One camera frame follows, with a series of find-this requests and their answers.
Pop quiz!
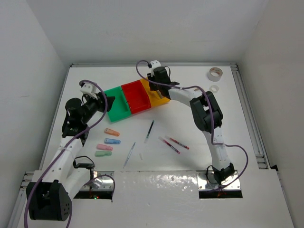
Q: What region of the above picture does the blue pen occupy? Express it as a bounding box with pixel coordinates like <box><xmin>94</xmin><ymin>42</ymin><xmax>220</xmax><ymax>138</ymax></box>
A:
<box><xmin>123</xmin><ymin>142</ymin><xmax>136</xmax><ymax>169</ymax></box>

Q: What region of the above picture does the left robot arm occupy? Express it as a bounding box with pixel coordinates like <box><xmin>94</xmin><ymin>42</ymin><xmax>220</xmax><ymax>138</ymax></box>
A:
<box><xmin>24</xmin><ymin>92</ymin><xmax>115</xmax><ymax>221</ymax></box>

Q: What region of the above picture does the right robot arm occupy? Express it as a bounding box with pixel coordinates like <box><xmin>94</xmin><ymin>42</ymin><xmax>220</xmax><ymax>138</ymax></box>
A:
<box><xmin>147</xmin><ymin>66</ymin><xmax>235</xmax><ymax>185</ymax></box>

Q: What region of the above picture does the yellow plastic bin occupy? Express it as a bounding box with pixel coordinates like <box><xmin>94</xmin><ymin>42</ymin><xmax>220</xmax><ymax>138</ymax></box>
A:
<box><xmin>140</xmin><ymin>79</ymin><xmax>170</xmax><ymax>107</ymax></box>

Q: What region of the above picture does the green plastic bin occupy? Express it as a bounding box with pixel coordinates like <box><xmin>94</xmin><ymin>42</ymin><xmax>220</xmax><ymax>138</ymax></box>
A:
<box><xmin>105</xmin><ymin>86</ymin><xmax>131</xmax><ymax>123</ymax></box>

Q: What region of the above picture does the red plastic bin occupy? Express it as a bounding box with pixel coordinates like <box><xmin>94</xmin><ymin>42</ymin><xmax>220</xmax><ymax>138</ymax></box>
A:
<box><xmin>121</xmin><ymin>80</ymin><xmax>151</xmax><ymax>114</ymax></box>

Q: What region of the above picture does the orange eraser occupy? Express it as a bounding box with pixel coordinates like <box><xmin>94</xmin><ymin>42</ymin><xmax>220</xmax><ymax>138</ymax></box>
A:
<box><xmin>104</xmin><ymin>128</ymin><xmax>120</xmax><ymax>137</ymax></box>

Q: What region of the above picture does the blue eraser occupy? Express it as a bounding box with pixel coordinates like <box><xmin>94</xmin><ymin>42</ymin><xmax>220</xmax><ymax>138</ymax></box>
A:
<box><xmin>104</xmin><ymin>138</ymin><xmax>121</xmax><ymax>144</ymax></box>

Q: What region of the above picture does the pink eraser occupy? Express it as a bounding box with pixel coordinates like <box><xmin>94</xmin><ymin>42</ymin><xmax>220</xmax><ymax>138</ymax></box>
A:
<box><xmin>96</xmin><ymin>144</ymin><xmax>113</xmax><ymax>151</ymax></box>

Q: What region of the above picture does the green eraser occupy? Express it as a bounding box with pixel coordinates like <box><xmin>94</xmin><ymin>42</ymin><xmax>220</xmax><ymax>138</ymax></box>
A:
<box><xmin>95</xmin><ymin>151</ymin><xmax>112</xmax><ymax>157</ymax></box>

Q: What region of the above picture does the red pen upper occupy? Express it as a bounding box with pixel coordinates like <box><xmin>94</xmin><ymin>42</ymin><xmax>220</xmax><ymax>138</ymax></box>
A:
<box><xmin>165</xmin><ymin>136</ymin><xmax>190</xmax><ymax>150</ymax></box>

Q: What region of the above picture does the red pen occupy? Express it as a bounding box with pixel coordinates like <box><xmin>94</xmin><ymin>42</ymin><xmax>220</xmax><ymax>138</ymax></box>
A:
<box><xmin>165</xmin><ymin>136</ymin><xmax>190</xmax><ymax>150</ymax></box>
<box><xmin>159</xmin><ymin>137</ymin><xmax>180</xmax><ymax>154</ymax></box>

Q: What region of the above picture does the small white tape roll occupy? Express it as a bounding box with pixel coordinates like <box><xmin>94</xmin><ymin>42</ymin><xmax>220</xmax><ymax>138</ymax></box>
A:
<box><xmin>209</xmin><ymin>85</ymin><xmax>219</xmax><ymax>93</ymax></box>

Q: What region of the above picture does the large white tape roll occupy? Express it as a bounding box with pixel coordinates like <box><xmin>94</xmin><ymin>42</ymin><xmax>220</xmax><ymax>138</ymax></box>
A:
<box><xmin>208</xmin><ymin>67</ymin><xmax>223</xmax><ymax>82</ymax></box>

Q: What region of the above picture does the red pen lower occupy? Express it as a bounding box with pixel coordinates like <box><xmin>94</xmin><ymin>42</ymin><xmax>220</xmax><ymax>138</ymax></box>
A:
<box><xmin>159</xmin><ymin>137</ymin><xmax>180</xmax><ymax>154</ymax></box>

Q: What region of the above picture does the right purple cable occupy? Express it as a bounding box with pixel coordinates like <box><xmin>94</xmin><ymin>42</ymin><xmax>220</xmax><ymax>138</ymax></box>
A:
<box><xmin>135</xmin><ymin>59</ymin><xmax>249</xmax><ymax>190</ymax></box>

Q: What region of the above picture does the purple cable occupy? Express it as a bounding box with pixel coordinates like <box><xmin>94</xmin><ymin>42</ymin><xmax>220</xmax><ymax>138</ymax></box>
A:
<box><xmin>135</xmin><ymin>59</ymin><xmax>249</xmax><ymax>190</ymax></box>
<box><xmin>23</xmin><ymin>79</ymin><xmax>110</xmax><ymax>228</ymax></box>

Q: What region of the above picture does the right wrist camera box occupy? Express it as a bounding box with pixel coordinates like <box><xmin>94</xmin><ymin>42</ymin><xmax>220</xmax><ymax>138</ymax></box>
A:
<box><xmin>149</xmin><ymin>60</ymin><xmax>162</xmax><ymax>70</ymax></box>

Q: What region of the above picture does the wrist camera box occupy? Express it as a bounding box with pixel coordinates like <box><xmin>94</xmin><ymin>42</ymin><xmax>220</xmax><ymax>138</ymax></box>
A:
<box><xmin>80</xmin><ymin>82</ymin><xmax>96</xmax><ymax>95</ymax></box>
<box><xmin>149</xmin><ymin>60</ymin><xmax>162</xmax><ymax>70</ymax></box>

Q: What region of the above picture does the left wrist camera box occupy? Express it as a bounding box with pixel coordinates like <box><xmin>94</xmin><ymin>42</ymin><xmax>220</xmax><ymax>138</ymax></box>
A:
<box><xmin>80</xmin><ymin>82</ymin><xmax>96</xmax><ymax>95</ymax></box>

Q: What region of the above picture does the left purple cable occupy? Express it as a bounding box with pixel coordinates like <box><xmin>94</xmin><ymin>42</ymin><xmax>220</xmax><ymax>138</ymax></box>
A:
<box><xmin>23</xmin><ymin>79</ymin><xmax>110</xmax><ymax>228</ymax></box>

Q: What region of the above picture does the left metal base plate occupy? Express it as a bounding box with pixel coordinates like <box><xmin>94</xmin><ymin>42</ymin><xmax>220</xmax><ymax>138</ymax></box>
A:
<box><xmin>80</xmin><ymin>171</ymin><xmax>114</xmax><ymax>191</ymax></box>

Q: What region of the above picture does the metal base plate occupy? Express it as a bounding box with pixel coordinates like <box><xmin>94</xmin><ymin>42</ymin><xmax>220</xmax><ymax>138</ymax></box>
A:
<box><xmin>80</xmin><ymin>171</ymin><xmax>114</xmax><ymax>191</ymax></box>
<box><xmin>197</xmin><ymin>171</ymin><xmax>241</xmax><ymax>191</ymax></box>

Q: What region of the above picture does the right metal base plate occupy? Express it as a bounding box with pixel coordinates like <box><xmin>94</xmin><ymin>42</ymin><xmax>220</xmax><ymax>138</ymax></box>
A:
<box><xmin>197</xmin><ymin>171</ymin><xmax>241</xmax><ymax>191</ymax></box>

